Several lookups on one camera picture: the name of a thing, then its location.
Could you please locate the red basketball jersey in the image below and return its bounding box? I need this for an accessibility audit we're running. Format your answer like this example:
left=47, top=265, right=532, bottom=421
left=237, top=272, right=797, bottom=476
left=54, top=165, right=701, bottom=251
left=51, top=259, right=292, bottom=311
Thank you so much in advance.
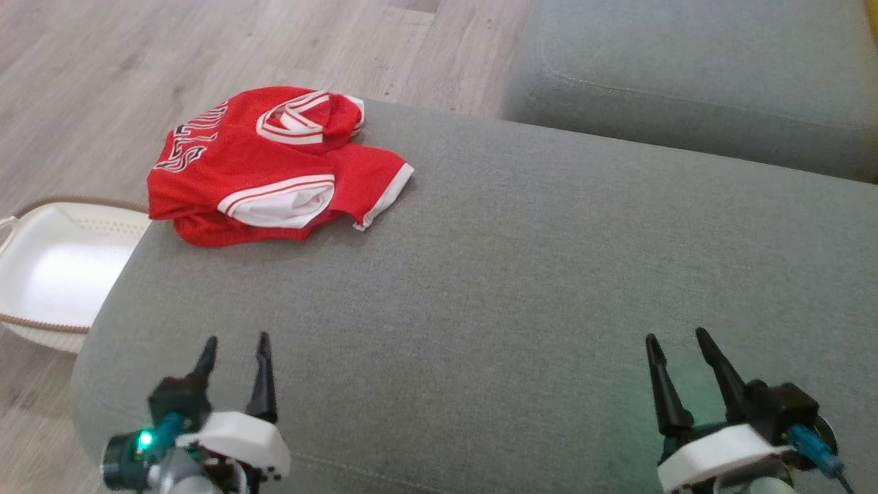
left=146, top=86, right=366, bottom=248

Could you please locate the small grey sofa cushion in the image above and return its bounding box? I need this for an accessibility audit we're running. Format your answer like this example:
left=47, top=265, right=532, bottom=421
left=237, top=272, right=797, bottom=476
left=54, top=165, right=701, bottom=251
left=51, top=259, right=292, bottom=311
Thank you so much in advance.
left=501, top=0, right=878, bottom=183

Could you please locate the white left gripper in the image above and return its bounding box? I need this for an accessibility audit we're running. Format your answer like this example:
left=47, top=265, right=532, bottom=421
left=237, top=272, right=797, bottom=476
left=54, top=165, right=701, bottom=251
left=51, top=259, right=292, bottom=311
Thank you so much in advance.
left=175, top=332, right=292, bottom=494

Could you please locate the white laundry basket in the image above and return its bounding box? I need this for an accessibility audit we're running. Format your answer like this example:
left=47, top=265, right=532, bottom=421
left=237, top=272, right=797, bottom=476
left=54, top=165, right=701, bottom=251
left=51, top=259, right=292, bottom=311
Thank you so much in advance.
left=0, top=197, right=153, bottom=355

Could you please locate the large grey sofa seat cushion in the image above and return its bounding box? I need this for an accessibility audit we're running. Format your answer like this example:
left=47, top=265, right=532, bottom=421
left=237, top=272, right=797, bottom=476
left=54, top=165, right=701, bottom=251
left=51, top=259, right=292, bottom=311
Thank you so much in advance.
left=71, top=99, right=878, bottom=494

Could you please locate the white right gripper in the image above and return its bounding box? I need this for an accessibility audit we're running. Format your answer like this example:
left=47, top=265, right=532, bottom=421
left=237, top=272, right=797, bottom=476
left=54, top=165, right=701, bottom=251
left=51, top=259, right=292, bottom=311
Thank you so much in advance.
left=645, top=327, right=796, bottom=494

